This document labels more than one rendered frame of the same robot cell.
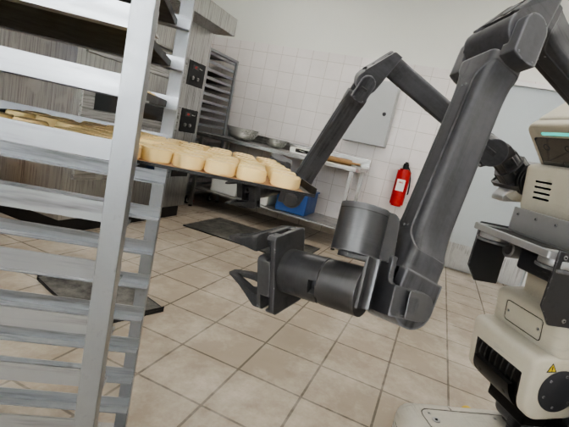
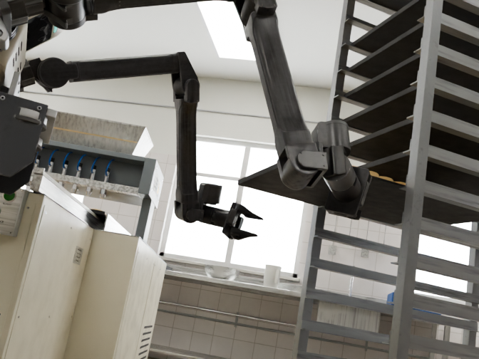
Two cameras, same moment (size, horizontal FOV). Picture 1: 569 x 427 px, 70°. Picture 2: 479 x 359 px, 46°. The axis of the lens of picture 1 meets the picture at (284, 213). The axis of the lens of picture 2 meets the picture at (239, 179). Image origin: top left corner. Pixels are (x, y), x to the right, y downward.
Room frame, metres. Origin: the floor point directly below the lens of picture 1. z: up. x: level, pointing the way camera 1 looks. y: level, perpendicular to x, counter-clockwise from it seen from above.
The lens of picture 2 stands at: (2.20, -0.26, 0.58)
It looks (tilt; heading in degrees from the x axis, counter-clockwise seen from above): 14 degrees up; 172
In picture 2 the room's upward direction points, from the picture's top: 10 degrees clockwise
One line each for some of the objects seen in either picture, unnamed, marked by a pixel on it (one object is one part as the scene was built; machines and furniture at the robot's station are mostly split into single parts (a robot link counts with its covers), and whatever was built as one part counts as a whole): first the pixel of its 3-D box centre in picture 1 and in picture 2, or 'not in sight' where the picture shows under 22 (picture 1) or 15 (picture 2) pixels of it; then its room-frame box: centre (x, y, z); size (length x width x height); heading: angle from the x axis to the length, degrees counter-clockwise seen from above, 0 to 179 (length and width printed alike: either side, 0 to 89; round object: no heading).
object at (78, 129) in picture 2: not in sight; (86, 140); (-0.40, -0.62, 1.25); 0.56 x 0.29 x 0.14; 82
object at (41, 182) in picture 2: not in sight; (103, 229); (-0.49, -0.46, 0.87); 2.01 x 0.03 x 0.07; 172
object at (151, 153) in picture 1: (156, 154); not in sight; (0.63, 0.22, 0.96); 0.05 x 0.05 x 0.02
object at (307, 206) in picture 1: (297, 200); not in sight; (4.64, -0.11, 0.36); 0.46 x 0.38 x 0.26; 162
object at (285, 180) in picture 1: (285, 180); not in sight; (0.67, 0.01, 0.96); 0.05 x 0.05 x 0.02
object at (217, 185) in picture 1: (233, 182); not in sight; (4.92, 0.69, 0.36); 0.46 x 0.38 x 0.26; 159
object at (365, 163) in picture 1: (276, 183); not in sight; (4.74, 0.17, 0.49); 1.90 x 0.72 x 0.98; 70
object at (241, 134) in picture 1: (241, 134); not in sight; (4.90, 0.70, 0.95); 0.39 x 0.39 x 0.14
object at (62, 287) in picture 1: (99, 292); not in sight; (2.03, 0.88, 0.02); 0.60 x 0.40 x 0.03; 53
